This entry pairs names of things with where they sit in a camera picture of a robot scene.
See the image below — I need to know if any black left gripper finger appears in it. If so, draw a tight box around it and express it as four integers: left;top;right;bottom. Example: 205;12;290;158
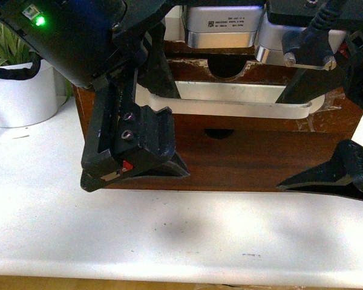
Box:
80;152;190;192
277;140;363;201

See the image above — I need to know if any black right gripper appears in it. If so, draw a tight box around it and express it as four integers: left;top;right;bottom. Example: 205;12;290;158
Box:
0;0;363;181

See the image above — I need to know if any wooden drawer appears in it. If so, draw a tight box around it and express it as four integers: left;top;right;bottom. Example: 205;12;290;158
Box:
168;55;363;136
109;129;349;192

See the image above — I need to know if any white drawer handle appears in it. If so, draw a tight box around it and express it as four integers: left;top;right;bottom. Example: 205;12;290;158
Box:
136;81;325;120

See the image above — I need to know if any brown wooden drawer cabinet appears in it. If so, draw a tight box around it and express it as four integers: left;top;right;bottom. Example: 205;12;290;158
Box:
79;46;363;192

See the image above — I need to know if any green plant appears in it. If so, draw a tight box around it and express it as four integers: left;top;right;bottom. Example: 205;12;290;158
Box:
0;22;71;98

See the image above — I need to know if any white plant pot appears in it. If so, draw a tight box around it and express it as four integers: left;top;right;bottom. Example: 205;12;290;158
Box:
0;60;67;128

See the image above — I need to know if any black sleeved cable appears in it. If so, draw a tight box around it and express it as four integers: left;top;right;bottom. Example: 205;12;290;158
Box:
0;53;42;81

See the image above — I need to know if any silver gripper camera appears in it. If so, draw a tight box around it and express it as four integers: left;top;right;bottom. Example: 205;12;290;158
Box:
184;5;347;66

